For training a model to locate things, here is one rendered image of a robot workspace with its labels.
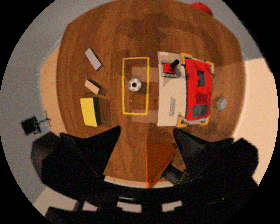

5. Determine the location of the yellow block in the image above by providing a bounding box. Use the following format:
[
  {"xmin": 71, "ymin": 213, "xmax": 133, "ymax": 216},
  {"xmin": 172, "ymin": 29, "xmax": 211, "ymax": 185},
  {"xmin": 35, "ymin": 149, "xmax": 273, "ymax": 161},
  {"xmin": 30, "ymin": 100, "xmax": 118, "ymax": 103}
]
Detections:
[{"xmin": 80, "ymin": 97, "xmax": 101, "ymax": 127}]

